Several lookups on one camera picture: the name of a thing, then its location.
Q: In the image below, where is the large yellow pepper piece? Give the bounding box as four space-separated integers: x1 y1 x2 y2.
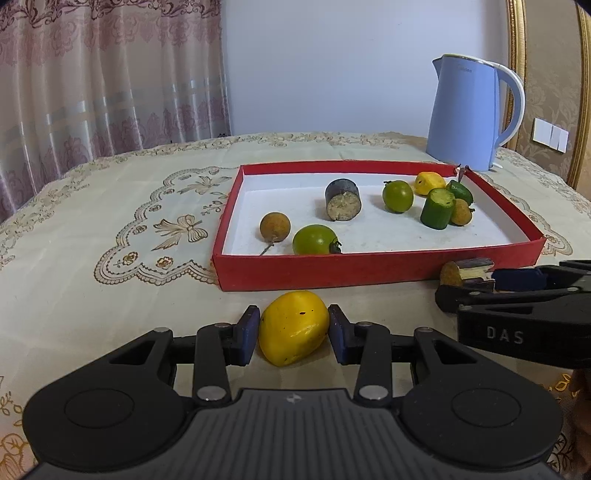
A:
259 290 329 367

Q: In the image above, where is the dark eggplant wedge piece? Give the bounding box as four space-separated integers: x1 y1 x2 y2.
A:
440 258 495 291

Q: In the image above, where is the green tomato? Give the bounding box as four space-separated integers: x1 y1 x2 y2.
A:
382 180 414 214
293 224 342 255

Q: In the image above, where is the brown longan fruit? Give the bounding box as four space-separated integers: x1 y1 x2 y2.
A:
450 198 473 226

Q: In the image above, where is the purple eggplant cylinder piece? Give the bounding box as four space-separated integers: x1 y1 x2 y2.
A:
325 178 363 221

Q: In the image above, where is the green pepper piece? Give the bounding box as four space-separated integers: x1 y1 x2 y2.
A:
447 180 474 205

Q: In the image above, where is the green cucumber cylinder piece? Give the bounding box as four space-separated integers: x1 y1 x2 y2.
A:
420 188 456 230

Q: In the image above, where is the small brown longan in tray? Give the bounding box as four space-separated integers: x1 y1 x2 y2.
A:
259 212 290 255

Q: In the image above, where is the red shallow box tray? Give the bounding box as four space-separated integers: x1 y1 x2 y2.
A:
212 160 546 291

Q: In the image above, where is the cream embroidered tablecloth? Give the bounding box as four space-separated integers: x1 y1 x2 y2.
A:
1 132 590 479

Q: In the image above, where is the light blue electric kettle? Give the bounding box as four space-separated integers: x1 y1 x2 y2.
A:
426 54 526 172

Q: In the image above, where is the pink floral curtain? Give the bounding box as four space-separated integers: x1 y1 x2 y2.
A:
1 1 230 217

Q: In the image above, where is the white wall switch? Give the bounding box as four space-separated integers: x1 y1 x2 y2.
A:
532 118 569 154

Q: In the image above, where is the gold picture frame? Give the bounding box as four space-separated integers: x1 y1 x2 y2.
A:
506 1 590 197

